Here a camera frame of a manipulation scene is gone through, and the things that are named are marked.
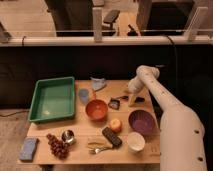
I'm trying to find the bunch of red grapes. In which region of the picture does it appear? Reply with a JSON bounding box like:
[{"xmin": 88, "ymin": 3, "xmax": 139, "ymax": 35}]
[{"xmin": 46, "ymin": 134, "xmax": 69, "ymax": 160}]

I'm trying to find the black dish brush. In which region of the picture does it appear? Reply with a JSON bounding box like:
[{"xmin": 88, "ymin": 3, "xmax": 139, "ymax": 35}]
[{"xmin": 107, "ymin": 95, "xmax": 146, "ymax": 111}]

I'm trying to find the small metal cup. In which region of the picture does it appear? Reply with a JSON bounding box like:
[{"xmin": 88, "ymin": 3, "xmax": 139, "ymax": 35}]
[{"xmin": 61, "ymin": 130, "xmax": 75, "ymax": 144}]

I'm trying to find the white cup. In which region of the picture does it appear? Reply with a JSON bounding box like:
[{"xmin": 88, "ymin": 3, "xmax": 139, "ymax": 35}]
[{"xmin": 127, "ymin": 132, "xmax": 145, "ymax": 153}]

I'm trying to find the orange bowl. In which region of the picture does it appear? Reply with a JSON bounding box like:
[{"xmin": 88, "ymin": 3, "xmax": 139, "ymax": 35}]
[{"xmin": 85, "ymin": 99, "xmax": 108, "ymax": 121}]

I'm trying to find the blue plastic cup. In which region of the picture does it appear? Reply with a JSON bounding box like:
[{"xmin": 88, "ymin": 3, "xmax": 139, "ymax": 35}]
[{"xmin": 78, "ymin": 89, "xmax": 89, "ymax": 104}]

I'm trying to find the green plastic tray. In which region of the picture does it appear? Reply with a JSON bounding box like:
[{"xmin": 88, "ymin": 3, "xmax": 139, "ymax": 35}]
[{"xmin": 28, "ymin": 77, "xmax": 75, "ymax": 123}]

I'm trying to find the red yellow apple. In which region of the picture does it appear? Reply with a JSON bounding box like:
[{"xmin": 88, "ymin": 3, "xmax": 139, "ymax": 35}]
[{"xmin": 109, "ymin": 118, "xmax": 122, "ymax": 133}]

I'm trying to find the blue sponge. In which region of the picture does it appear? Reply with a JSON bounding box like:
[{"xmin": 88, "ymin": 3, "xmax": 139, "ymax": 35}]
[{"xmin": 19, "ymin": 138, "xmax": 39, "ymax": 161}]

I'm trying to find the yellow banana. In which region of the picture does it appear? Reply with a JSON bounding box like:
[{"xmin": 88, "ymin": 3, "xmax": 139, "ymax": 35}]
[{"xmin": 87, "ymin": 138, "xmax": 113, "ymax": 148}]

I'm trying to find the white horizontal rail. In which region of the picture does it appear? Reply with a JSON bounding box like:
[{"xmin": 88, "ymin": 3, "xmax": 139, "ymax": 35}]
[{"xmin": 0, "ymin": 35, "xmax": 213, "ymax": 47}]

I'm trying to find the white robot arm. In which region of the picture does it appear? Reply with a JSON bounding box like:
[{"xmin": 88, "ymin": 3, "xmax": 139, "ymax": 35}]
[{"xmin": 128, "ymin": 65, "xmax": 208, "ymax": 171}]

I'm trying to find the purple bowl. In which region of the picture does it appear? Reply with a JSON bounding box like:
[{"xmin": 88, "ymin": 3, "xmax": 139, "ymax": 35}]
[{"xmin": 128, "ymin": 110, "xmax": 156, "ymax": 135}]

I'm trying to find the black office chair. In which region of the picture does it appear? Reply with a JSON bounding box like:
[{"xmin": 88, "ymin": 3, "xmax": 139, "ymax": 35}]
[{"xmin": 103, "ymin": 10, "xmax": 120, "ymax": 30}]

